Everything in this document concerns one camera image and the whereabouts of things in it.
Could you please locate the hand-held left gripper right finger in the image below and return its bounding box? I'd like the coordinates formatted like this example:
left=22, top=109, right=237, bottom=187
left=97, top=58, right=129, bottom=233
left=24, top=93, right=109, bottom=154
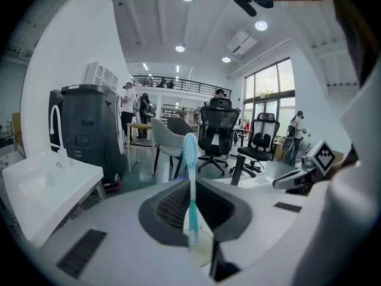
left=196, top=178, right=254, bottom=241

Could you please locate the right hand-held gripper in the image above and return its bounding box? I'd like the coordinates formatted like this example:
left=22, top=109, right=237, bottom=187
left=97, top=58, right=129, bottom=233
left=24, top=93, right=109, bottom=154
left=272, top=139, right=337, bottom=195

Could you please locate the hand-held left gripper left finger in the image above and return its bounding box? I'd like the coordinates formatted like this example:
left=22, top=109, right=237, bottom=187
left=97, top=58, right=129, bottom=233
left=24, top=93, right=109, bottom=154
left=139, top=178, right=192, bottom=247

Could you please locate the clear plastic cup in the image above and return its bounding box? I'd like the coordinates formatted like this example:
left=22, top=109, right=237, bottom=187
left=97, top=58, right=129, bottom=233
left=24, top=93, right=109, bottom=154
left=183, top=226, right=215, bottom=268

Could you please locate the blue white toothbrush item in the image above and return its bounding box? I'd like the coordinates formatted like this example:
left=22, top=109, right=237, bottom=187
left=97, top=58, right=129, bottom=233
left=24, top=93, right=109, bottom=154
left=182, top=132, right=200, bottom=252

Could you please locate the white sink counter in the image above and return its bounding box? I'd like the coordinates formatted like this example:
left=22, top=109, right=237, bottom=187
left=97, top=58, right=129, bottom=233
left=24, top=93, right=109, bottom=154
left=2, top=151, right=105, bottom=248

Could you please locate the grey shell chair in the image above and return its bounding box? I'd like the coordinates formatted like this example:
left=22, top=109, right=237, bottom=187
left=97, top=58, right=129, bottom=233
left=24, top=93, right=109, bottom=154
left=149, top=117, right=198, bottom=176

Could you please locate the person's white shirt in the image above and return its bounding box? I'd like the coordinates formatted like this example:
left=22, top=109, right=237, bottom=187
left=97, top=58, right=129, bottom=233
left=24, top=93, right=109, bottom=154
left=293, top=61, right=381, bottom=286

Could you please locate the black mesh office chair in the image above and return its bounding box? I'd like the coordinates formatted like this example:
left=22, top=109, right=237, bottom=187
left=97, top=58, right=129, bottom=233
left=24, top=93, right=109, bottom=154
left=196, top=97, right=241, bottom=176

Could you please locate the yellow top table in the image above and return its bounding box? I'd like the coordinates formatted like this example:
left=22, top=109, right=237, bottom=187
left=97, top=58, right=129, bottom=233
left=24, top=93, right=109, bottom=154
left=127, top=122, right=159, bottom=172

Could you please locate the dark grey cleaning machine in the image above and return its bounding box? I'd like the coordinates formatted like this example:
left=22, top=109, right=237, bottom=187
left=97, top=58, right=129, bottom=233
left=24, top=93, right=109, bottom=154
left=60, top=83, right=128, bottom=191

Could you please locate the white curved faucet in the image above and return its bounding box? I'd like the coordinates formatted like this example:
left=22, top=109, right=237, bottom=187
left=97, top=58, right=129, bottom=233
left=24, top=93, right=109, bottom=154
left=49, top=104, right=73, bottom=173

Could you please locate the black balcony railing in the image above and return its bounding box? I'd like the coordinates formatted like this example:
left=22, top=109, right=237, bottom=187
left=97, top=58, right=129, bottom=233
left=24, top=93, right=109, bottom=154
left=130, top=74, right=233, bottom=97

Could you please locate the ceiling air conditioner unit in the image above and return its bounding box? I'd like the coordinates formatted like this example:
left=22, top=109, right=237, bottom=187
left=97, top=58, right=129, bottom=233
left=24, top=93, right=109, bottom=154
left=225, top=30, right=258, bottom=56

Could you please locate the white shelf unit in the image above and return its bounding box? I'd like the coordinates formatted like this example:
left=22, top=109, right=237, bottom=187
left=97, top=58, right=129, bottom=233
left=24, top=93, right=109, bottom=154
left=83, top=60, right=120, bottom=94

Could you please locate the brown wooden board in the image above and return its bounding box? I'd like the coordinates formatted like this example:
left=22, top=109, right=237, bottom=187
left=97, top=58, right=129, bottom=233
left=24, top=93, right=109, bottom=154
left=11, top=111, right=24, bottom=152

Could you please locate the black office chair white frame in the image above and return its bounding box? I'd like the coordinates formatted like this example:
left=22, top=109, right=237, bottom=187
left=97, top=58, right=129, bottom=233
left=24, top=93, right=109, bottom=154
left=230, top=112, right=281, bottom=186

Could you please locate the large glass window wall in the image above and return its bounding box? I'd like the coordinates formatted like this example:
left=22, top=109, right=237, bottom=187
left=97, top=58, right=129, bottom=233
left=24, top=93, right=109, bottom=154
left=242, top=57, right=296, bottom=125

